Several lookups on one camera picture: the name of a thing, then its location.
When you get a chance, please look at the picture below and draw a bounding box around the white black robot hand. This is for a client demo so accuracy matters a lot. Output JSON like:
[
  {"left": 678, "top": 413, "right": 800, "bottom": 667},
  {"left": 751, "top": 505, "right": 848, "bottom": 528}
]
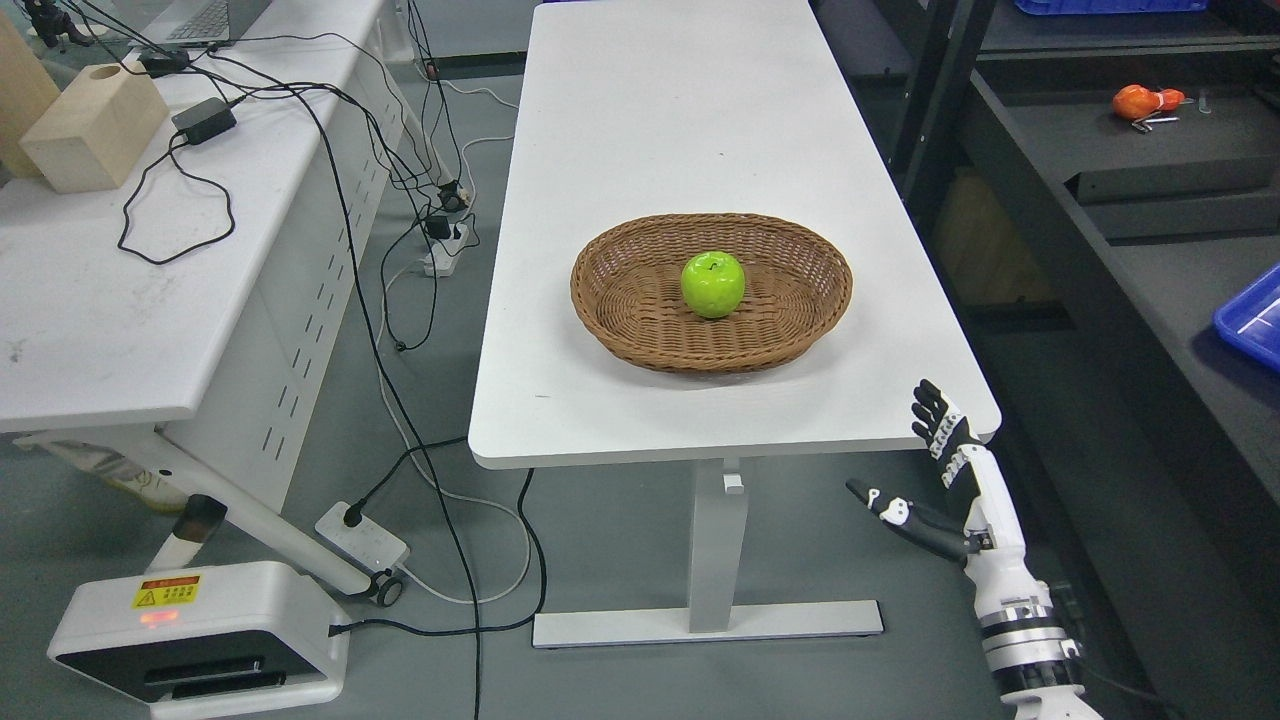
[{"left": 845, "top": 379, "right": 1050, "bottom": 618}]

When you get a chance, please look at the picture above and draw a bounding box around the green apple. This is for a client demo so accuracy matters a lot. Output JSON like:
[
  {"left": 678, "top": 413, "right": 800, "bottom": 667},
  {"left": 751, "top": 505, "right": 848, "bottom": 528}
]
[{"left": 680, "top": 251, "right": 746, "bottom": 319}]

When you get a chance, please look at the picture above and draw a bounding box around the black shelf unit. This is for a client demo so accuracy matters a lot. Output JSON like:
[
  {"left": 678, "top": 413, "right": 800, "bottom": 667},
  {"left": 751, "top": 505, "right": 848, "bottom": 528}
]
[{"left": 814, "top": 1, "right": 1277, "bottom": 719}]

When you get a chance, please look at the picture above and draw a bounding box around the orange object on shelf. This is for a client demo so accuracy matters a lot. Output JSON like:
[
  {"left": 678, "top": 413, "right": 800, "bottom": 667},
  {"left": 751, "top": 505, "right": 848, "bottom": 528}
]
[{"left": 1111, "top": 85, "right": 1187, "bottom": 122}]

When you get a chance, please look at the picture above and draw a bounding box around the blue tray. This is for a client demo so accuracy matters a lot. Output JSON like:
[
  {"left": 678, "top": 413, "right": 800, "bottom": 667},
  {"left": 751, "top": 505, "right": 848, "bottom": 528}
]
[{"left": 1213, "top": 263, "right": 1279, "bottom": 373}]

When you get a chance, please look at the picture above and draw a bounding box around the white table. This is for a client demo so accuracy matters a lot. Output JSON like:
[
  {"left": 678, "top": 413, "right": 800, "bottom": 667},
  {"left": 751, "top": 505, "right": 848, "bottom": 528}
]
[{"left": 468, "top": 1, "right": 1002, "bottom": 648}]

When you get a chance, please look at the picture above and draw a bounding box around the brown wicker basket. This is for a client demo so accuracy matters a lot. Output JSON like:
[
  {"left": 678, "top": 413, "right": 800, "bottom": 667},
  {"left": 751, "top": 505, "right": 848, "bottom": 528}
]
[{"left": 570, "top": 213, "right": 854, "bottom": 373}]

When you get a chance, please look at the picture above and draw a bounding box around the blue bin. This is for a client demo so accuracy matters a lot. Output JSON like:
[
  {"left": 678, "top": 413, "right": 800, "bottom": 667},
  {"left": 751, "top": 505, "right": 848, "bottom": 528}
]
[{"left": 1014, "top": 0, "right": 1210, "bottom": 17}]

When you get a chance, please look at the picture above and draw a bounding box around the white power strip far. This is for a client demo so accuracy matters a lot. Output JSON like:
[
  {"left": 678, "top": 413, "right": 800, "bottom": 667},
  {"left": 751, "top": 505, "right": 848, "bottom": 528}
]
[{"left": 421, "top": 223, "right": 470, "bottom": 278}]

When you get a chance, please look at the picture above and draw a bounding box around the white power strip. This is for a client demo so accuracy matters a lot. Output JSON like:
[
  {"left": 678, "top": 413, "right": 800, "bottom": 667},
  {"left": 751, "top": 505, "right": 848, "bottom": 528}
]
[
  {"left": 421, "top": 223, "right": 470, "bottom": 278},
  {"left": 314, "top": 501, "right": 410, "bottom": 571}
]

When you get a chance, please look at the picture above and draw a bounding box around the white power strip near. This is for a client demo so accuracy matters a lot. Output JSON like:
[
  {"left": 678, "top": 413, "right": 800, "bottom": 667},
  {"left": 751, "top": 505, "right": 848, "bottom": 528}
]
[{"left": 314, "top": 501, "right": 410, "bottom": 571}]

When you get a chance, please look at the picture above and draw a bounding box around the white machine with warning label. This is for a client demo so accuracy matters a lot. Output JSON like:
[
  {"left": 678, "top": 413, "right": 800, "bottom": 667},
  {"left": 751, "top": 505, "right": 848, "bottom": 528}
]
[{"left": 47, "top": 561, "right": 349, "bottom": 719}]

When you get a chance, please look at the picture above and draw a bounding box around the white side desk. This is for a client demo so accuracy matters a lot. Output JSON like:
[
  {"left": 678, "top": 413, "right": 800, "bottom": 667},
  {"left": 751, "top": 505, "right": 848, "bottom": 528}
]
[{"left": 1, "top": 1, "right": 412, "bottom": 597}]

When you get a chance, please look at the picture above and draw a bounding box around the black power adapter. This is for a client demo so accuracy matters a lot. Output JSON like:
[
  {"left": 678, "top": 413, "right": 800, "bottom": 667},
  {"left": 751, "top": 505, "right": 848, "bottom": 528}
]
[{"left": 172, "top": 97, "right": 237, "bottom": 145}]

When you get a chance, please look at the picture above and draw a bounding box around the silver laptop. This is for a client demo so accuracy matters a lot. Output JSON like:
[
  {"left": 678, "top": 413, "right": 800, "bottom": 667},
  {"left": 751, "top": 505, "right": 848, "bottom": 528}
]
[{"left": 140, "top": 1, "right": 273, "bottom": 47}]

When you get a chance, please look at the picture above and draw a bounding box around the light wooden block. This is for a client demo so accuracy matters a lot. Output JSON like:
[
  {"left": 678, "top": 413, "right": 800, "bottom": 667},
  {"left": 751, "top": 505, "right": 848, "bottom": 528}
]
[{"left": 19, "top": 61, "right": 169, "bottom": 193}]

